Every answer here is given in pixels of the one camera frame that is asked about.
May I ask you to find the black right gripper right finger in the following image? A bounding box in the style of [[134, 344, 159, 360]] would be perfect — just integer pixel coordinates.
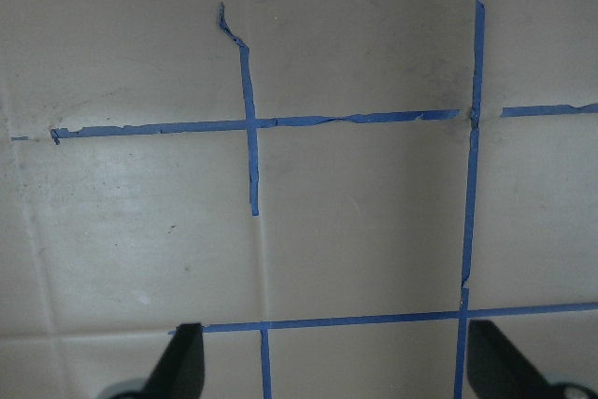
[[466, 320, 549, 399]]

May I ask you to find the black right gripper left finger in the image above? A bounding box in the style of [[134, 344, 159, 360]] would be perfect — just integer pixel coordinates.
[[140, 323, 205, 399]]

